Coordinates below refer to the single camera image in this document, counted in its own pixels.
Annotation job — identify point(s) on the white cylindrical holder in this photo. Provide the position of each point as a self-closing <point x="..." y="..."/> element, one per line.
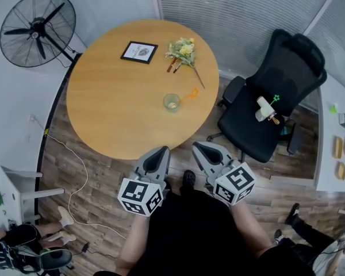
<point x="263" y="109"/>

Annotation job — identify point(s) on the small green object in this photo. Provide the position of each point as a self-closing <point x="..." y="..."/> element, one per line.
<point x="334" y="108"/>

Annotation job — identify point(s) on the orange star stick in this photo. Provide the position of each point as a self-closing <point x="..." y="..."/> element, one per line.
<point x="189" y="96"/>

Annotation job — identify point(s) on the dark rounded device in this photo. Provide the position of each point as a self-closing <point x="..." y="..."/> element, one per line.
<point x="56" y="258"/>

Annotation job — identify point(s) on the small brown brush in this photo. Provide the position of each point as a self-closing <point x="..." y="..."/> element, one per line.
<point x="274" y="120"/>

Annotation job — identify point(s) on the clear glass cup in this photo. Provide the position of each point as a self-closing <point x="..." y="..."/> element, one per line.
<point x="171" y="103"/>

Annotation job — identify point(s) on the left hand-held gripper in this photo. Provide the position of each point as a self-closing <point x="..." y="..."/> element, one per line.
<point x="140" y="194"/>

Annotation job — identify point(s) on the black framed picture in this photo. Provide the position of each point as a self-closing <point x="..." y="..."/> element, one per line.
<point x="139" y="52"/>

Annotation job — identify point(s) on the person's black clothing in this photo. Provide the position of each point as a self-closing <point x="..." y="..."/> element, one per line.
<point x="195" y="234"/>

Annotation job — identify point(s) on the white side table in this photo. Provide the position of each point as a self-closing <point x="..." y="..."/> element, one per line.
<point x="8" y="188"/>

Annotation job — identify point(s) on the person's left forearm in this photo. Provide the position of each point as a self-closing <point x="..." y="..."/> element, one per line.
<point x="132" y="240"/>

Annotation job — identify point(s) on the person's black shoe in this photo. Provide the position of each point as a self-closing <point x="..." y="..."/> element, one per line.
<point x="189" y="178"/>

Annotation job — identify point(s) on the black power adapter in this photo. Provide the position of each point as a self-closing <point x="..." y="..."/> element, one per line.
<point x="85" y="246"/>

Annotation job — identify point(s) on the yellow flower bouquet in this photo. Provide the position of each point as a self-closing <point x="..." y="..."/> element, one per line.
<point x="184" y="52"/>

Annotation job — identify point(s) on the black mesh office chair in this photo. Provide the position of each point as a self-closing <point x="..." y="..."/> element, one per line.
<point x="247" y="119"/>

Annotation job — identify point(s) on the green star stick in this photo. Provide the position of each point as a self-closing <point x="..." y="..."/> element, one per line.
<point x="275" y="99"/>

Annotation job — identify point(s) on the white desk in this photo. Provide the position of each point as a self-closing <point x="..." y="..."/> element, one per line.
<point x="327" y="160"/>

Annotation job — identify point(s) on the person's right forearm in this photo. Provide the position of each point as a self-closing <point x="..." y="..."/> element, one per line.
<point x="251" y="229"/>

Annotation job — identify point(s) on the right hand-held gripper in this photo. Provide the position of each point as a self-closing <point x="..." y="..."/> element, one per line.
<point x="235" y="183"/>

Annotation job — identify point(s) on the black standing fan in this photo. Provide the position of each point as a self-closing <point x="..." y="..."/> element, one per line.
<point x="37" y="30"/>

